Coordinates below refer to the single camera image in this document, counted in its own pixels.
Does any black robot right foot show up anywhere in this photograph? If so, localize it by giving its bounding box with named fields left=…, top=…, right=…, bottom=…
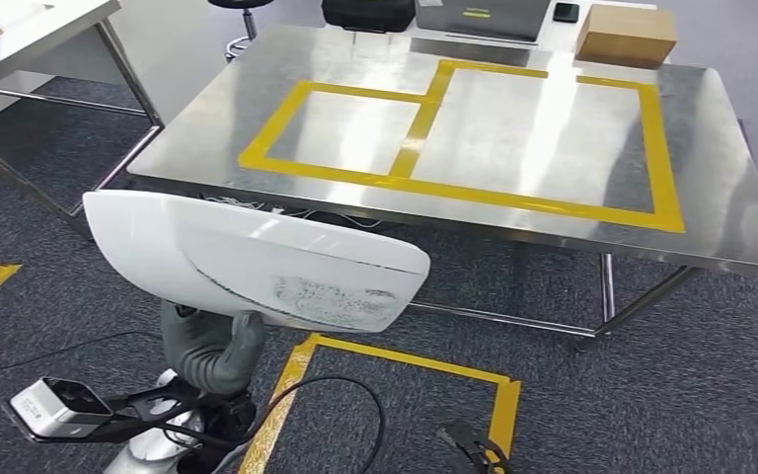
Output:
left=436, top=424, right=512, bottom=474

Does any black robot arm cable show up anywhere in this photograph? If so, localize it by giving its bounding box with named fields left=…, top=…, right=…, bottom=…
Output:
left=218, top=375, right=387, bottom=474

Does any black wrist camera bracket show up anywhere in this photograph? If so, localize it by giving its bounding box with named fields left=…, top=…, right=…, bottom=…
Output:
left=74, top=379, right=230, bottom=452

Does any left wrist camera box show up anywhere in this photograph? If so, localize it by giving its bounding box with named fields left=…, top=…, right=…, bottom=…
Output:
left=2, top=377, right=114, bottom=440

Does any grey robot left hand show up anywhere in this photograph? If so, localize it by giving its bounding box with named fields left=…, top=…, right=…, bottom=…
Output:
left=159, top=300, right=267, bottom=398

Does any white car mirror cover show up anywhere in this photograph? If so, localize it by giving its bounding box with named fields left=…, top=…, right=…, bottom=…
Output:
left=82, top=190, right=431, bottom=334

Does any black round stool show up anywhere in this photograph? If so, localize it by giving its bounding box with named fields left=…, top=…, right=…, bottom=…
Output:
left=207, top=0, right=277, bottom=63

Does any black floor cable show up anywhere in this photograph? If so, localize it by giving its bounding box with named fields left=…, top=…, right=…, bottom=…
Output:
left=0, top=330, right=165, bottom=376

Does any white office desk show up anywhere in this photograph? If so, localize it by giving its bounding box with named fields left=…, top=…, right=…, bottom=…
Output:
left=412, top=0, right=659, bottom=67

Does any black carry bag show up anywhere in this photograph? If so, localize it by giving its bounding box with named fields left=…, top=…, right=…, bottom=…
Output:
left=321, top=0, right=417, bottom=34

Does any brown cardboard box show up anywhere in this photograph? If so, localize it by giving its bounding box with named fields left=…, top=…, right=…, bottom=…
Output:
left=574, top=4, right=678, bottom=71

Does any grey laptop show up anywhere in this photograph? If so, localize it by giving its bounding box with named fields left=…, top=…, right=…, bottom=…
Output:
left=415, top=0, right=554, bottom=45

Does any stainless steel workbench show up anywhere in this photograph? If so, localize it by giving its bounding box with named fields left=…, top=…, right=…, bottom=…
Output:
left=126, top=25, right=758, bottom=355

